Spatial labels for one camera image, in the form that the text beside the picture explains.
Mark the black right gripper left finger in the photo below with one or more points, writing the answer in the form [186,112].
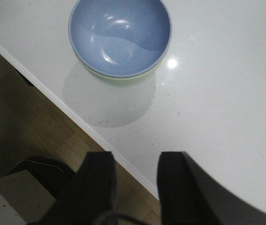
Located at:
[90,193]

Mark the blue bowl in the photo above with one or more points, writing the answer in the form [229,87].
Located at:
[120,37]

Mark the green bowl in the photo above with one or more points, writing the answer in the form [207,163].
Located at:
[148,72]

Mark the black base on floor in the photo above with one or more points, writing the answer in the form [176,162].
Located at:
[53,175]

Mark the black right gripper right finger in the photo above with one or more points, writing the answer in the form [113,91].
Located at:
[189,196]

